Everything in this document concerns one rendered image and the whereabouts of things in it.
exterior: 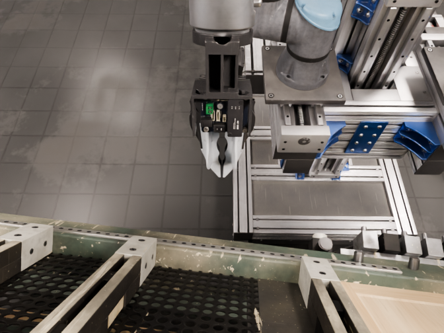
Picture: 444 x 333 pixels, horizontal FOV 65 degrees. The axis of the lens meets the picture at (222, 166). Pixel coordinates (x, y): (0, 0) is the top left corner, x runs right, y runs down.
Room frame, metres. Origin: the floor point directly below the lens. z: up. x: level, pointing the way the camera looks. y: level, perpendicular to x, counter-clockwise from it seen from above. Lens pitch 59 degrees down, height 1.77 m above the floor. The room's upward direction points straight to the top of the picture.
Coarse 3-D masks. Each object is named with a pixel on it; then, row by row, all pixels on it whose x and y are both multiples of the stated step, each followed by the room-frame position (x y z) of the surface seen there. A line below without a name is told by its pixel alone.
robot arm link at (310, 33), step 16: (288, 0) 0.77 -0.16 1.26; (304, 0) 0.75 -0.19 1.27; (320, 0) 0.76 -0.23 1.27; (336, 0) 0.77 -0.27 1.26; (288, 16) 0.74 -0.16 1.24; (304, 16) 0.72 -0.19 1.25; (320, 16) 0.71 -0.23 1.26; (336, 16) 0.72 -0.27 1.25; (288, 32) 0.72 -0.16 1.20; (304, 32) 0.71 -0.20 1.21; (320, 32) 0.71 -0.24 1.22; (304, 48) 0.71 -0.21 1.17; (320, 48) 0.71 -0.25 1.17
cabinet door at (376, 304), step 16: (352, 288) 0.18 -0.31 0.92; (368, 288) 0.18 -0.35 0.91; (384, 288) 0.18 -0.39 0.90; (368, 304) 0.13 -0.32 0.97; (384, 304) 0.14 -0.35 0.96; (400, 304) 0.14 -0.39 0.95; (416, 304) 0.14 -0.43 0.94; (432, 304) 0.14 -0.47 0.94; (368, 320) 0.09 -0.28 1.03; (384, 320) 0.09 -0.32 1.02; (400, 320) 0.10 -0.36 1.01; (416, 320) 0.10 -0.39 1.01; (432, 320) 0.10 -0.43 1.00
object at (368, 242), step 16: (320, 240) 0.34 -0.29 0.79; (368, 240) 0.35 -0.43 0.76; (384, 240) 0.35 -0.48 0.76; (400, 240) 0.36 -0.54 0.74; (416, 240) 0.35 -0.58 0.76; (432, 240) 0.35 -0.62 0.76; (368, 256) 0.31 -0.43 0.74; (384, 256) 0.31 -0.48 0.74; (400, 256) 0.31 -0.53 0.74; (416, 256) 0.31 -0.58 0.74; (432, 256) 0.30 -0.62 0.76
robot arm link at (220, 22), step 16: (192, 0) 0.34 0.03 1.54; (208, 0) 0.33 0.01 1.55; (224, 0) 0.33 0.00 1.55; (240, 0) 0.33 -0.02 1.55; (256, 0) 0.36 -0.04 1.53; (192, 16) 0.34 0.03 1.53; (208, 16) 0.32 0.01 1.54; (224, 16) 0.32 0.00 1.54; (240, 16) 0.33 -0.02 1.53; (208, 32) 0.32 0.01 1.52; (224, 32) 0.32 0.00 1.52; (240, 32) 0.33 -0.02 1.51
